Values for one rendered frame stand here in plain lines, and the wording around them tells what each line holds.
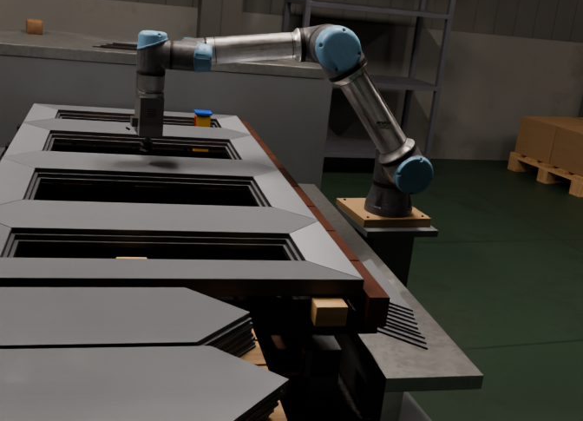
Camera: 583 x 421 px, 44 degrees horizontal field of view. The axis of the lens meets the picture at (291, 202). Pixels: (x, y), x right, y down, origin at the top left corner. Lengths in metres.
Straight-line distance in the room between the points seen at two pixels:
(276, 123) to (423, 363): 1.62
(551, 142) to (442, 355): 4.86
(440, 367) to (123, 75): 1.76
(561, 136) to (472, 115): 0.85
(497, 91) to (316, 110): 3.94
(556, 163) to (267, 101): 3.76
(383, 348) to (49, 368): 0.72
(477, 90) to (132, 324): 5.68
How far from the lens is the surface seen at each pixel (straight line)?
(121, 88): 2.81
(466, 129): 6.63
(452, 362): 1.51
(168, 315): 1.16
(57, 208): 1.64
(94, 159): 2.05
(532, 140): 6.43
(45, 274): 1.31
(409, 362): 1.47
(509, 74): 6.76
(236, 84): 2.84
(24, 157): 2.05
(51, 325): 1.13
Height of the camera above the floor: 1.37
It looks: 17 degrees down
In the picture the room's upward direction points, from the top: 6 degrees clockwise
